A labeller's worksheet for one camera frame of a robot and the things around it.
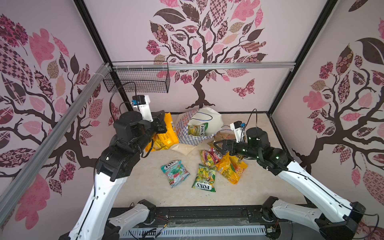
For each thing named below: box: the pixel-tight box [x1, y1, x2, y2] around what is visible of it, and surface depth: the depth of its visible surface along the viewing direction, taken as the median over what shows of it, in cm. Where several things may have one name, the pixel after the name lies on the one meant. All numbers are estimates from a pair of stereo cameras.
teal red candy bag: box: [160, 159, 191, 189], surface depth 87 cm
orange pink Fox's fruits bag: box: [200, 147, 223, 166], surface depth 92 cm
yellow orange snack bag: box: [215, 151, 248, 185], surface depth 86 cm
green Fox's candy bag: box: [191, 163, 217, 193], surface depth 84 cm
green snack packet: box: [187, 122, 209, 136], surface depth 105 cm
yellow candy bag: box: [145, 112, 179, 152], surface depth 55 cm
